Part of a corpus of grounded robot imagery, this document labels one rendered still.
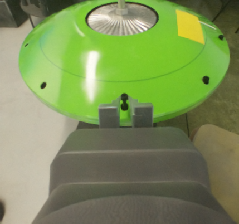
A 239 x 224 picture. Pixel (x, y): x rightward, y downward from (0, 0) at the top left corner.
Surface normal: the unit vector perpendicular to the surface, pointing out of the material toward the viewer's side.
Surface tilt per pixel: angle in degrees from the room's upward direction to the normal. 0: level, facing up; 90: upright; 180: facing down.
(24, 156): 0
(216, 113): 0
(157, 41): 8
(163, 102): 24
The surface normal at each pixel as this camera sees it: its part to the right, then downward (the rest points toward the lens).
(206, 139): -0.04, -0.62
